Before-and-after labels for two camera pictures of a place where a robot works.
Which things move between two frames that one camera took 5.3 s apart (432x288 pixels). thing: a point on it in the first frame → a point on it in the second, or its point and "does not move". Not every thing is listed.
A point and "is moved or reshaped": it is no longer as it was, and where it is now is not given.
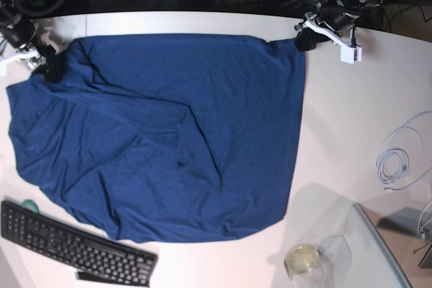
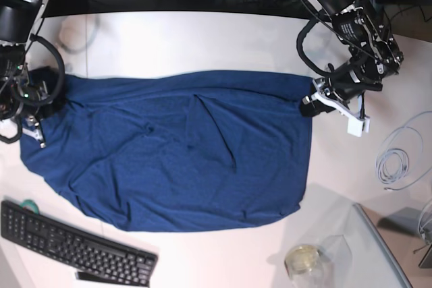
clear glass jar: x=327 y=266 does not move
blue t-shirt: x=166 y=137 is moved or reshaped
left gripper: x=20 y=44 → x=33 y=102
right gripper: x=334 y=20 → x=340 y=93
